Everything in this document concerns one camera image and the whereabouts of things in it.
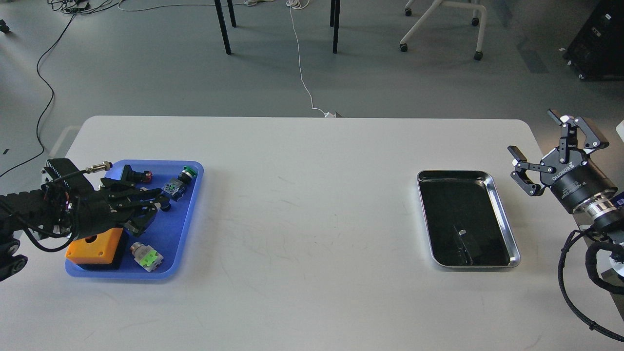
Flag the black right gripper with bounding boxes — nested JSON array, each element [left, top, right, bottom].
[[507, 109, 621, 215]]

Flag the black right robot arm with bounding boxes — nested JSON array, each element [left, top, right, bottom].
[[508, 109, 624, 342]]

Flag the green push button switch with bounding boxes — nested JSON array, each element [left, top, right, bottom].
[[162, 166, 198, 201]]

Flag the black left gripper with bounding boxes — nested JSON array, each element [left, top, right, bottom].
[[73, 177, 170, 240]]

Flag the blue plastic tray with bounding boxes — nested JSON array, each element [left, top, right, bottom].
[[65, 159, 204, 280]]

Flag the black equipment case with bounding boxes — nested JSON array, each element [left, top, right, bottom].
[[563, 0, 624, 81]]

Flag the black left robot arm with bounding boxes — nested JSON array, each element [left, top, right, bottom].
[[0, 177, 170, 280]]

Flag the grey and green contact block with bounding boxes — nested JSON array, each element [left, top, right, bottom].
[[130, 242, 163, 273]]

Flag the black table legs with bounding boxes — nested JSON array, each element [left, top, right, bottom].
[[214, 0, 341, 55]]

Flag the white floor cable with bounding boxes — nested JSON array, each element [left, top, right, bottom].
[[286, 0, 337, 118]]

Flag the white rolling chair base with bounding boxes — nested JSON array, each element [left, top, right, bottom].
[[397, 0, 489, 62]]

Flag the black floor cable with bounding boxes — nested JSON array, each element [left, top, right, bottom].
[[0, 0, 117, 177]]

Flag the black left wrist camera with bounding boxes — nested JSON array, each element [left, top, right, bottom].
[[41, 158, 113, 202]]

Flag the orange and black button box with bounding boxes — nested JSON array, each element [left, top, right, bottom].
[[65, 228, 128, 271]]

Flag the silver metal tray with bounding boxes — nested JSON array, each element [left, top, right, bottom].
[[417, 170, 521, 271]]

